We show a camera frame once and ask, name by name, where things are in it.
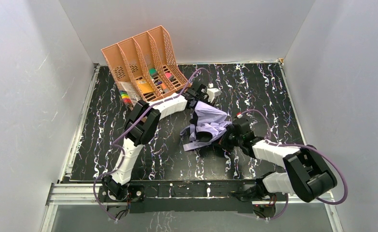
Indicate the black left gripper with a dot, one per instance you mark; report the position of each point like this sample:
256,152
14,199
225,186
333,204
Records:
194,116

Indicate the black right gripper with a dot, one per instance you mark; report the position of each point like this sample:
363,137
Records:
226,138

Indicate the lavender folding umbrella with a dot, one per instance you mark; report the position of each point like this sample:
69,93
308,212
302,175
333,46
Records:
207,125

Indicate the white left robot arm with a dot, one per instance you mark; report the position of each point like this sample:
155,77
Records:
140,128

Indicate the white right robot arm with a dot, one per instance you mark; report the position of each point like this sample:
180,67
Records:
306,173

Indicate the yellow sticky note pad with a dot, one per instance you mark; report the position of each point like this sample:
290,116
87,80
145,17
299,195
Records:
144,86

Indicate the orange plastic desk organizer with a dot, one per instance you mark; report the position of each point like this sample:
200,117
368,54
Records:
130,60

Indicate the colourful marker pen pack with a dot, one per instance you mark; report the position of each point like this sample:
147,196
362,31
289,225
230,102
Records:
128,100

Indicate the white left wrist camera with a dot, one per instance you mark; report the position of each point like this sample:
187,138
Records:
213,92

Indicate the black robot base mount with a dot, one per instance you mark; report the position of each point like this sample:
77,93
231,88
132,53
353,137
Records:
191,196

